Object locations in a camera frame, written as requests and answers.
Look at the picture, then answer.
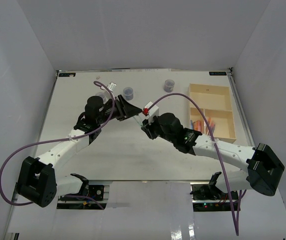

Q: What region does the pink highlighter pen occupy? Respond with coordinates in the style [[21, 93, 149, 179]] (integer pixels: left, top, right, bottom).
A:
[[210, 121, 216, 133]]

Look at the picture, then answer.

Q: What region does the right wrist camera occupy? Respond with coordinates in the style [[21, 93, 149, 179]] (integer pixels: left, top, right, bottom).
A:
[[142, 101, 159, 124]]

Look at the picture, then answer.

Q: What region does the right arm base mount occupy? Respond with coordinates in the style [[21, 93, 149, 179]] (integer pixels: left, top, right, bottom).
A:
[[190, 172, 231, 213]]

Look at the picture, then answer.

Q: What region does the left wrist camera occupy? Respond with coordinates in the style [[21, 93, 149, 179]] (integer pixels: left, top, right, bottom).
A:
[[100, 82, 117, 99]]

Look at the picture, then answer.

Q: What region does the green highlighter pen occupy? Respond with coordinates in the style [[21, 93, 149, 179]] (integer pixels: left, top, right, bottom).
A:
[[133, 115, 143, 127]]

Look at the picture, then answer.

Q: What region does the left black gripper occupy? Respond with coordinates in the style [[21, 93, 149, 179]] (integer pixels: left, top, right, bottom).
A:
[[97, 95, 143, 126]]

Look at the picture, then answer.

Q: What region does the clear clip jar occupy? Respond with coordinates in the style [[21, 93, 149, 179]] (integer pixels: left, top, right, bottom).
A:
[[123, 87, 134, 101], [163, 79, 175, 93]]

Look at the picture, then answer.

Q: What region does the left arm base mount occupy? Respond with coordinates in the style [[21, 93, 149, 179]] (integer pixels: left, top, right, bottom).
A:
[[56, 173, 107, 210]]

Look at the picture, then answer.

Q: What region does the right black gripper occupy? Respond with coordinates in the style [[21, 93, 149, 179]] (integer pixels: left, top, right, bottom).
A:
[[142, 113, 176, 144]]

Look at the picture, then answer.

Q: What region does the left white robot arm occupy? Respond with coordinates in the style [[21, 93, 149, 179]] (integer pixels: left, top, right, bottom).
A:
[[16, 95, 142, 208]]

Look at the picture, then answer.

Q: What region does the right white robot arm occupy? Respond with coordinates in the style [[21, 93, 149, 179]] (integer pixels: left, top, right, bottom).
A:
[[141, 113, 285, 200]]

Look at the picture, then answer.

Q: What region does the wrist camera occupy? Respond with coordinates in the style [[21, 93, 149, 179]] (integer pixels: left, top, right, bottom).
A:
[[100, 82, 117, 99], [142, 101, 159, 124]]

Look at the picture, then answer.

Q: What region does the wooden compartment box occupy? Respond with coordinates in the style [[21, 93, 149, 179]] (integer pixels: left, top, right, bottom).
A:
[[188, 83, 236, 143]]

